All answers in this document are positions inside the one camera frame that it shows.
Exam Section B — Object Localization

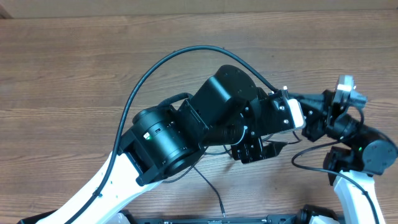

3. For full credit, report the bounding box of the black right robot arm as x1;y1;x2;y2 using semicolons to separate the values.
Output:
289;90;397;223

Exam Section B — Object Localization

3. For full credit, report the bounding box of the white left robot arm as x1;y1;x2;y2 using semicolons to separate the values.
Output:
24;65;305;223

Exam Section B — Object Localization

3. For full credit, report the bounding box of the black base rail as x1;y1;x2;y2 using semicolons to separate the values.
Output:
119;208;340;224

